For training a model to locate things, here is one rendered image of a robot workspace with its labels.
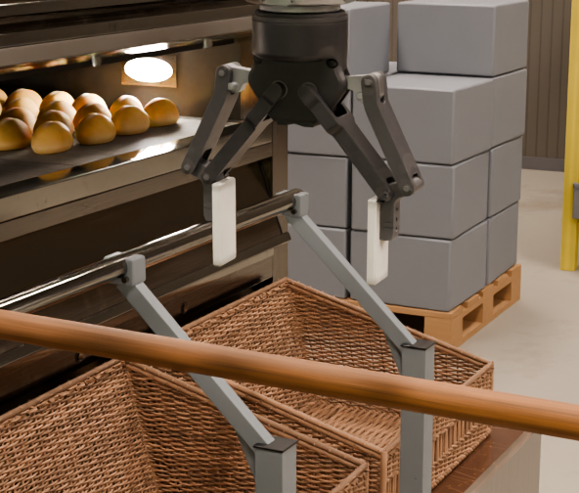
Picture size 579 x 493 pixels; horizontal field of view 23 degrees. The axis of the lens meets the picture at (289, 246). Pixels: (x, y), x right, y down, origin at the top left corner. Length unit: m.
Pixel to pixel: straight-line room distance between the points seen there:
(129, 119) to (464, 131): 2.66
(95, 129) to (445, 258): 2.79
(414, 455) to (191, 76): 1.12
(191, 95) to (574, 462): 1.90
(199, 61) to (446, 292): 2.48
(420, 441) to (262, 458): 0.50
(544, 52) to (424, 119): 4.03
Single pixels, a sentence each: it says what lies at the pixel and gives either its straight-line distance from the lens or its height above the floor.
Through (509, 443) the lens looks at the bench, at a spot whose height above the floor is 0.58.
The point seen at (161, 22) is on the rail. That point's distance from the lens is 2.31.
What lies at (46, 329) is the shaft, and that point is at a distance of 1.44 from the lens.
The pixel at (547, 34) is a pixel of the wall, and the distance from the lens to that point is 9.20.
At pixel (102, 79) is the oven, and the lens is 3.17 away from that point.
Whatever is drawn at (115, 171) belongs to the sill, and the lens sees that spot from 2.47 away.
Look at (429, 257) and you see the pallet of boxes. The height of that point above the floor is 0.36.
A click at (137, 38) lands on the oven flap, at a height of 1.41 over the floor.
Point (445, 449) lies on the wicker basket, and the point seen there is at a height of 0.64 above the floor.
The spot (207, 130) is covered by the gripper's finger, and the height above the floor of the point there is 1.43.
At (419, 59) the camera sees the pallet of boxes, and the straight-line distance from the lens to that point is 5.69.
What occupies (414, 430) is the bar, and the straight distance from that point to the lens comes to 2.25.
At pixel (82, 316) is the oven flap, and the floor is 0.95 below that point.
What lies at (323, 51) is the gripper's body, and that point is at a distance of 1.09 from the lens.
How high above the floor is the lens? 1.60
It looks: 13 degrees down
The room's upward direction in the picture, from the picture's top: straight up
